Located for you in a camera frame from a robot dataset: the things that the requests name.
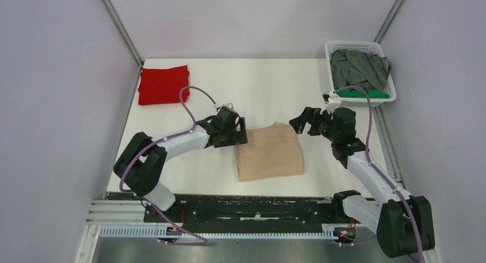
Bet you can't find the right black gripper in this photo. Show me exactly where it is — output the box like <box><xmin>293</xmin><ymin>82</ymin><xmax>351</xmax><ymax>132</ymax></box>
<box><xmin>289</xmin><ymin>107</ymin><xmax>339</xmax><ymax>143</ymax></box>

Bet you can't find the beige t shirt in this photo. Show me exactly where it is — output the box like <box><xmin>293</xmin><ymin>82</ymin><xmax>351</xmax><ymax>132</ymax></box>
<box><xmin>236</xmin><ymin>123</ymin><xmax>305</xmax><ymax>182</ymax></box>

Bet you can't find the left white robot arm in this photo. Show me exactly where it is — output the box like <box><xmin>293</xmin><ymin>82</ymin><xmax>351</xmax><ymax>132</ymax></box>
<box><xmin>113</xmin><ymin>105</ymin><xmax>248</xmax><ymax>222</ymax></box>

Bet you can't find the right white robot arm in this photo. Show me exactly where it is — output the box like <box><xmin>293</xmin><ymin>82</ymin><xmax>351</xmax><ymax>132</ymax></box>
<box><xmin>289</xmin><ymin>107</ymin><xmax>436</xmax><ymax>258</ymax></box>

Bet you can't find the green t shirt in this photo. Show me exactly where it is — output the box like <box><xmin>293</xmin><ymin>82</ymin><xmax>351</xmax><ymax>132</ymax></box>
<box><xmin>338</xmin><ymin>88</ymin><xmax>390</xmax><ymax>99</ymax></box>

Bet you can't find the grey t shirt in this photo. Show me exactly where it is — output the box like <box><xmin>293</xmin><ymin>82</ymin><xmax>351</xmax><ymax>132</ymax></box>
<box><xmin>330</xmin><ymin>49</ymin><xmax>391</xmax><ymax>91</ymax></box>

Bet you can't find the white plastic laundry basket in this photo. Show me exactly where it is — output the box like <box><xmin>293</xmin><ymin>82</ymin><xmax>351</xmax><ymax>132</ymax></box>
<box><xmin>320</xmin><ymin>41</ymin><xmax>397</xmax><ymax>107</ymax></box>

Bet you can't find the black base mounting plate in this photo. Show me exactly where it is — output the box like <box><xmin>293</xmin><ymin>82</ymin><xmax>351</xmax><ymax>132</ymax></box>
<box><xmin>165</xmin><ymin>194</ymin><xmax>352</xmax><ymax>234</ymax></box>

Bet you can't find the folded red t shirt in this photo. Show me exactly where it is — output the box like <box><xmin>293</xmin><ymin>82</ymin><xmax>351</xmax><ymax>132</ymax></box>
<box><xmin>138</xmin><ymin>65</ymin><xmax>190</xmax><ymax>105</ymax></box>

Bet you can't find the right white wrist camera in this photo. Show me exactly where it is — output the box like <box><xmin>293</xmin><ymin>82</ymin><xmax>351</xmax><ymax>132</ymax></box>
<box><xmin>320</xmin><ymin>91</ymin><xmax>342</xmax><ymax>114</ymax></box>

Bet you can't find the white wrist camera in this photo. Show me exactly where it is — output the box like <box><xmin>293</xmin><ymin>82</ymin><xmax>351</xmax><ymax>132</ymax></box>
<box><xmin>320</xmin><ymin>91</ymin><xmax>342</xmax><ymax>114</ymax></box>
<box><xmin>214</xmin><ymin>103</ymin><xmax>234</xmax><ymax>111</ymax></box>

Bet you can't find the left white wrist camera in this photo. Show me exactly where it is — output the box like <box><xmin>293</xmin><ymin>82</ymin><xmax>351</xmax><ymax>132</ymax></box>
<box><xmin>214</xmin><ymin>103</ymin><xmax>234</xmax><ymax>111</ymax></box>

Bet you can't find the right aluminium table rail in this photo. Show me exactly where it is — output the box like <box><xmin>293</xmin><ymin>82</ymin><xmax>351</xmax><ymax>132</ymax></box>
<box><xmin>373</xmin><ymin>105</ymin><xmax>406</xmax><ymax>189</ymax></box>

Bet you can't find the right aluminium frame post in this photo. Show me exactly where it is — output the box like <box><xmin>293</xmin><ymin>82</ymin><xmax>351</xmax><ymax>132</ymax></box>
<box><xmin>374</xmin><ymin>0</ymin><xmax>406</xmax><ymax>44</ymax></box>

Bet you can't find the aluminium frame post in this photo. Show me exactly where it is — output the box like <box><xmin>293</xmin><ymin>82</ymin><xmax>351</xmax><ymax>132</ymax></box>
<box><xmin>374</xmin><ymin>0</ymin><xmax>406</xmax><ymax>44</ymax></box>
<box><xmin>101</xmin><ymin>0</ymin><xmax>144</xmax><ymax>68</ymax></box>

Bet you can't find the white slotted cable duct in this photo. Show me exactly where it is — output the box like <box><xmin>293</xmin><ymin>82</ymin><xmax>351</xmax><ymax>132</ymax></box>
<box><xmin>100</xmin><ymin>225</ymin><xmax>338</xmax><ymax>240</ymax></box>

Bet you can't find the left aluminium frame post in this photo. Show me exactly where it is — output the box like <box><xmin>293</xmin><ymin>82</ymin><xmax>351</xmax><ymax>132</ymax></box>
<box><xmin>101</xmin><ymin>0</ymin><xmax>144</xmax><ymax>68</ymax></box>

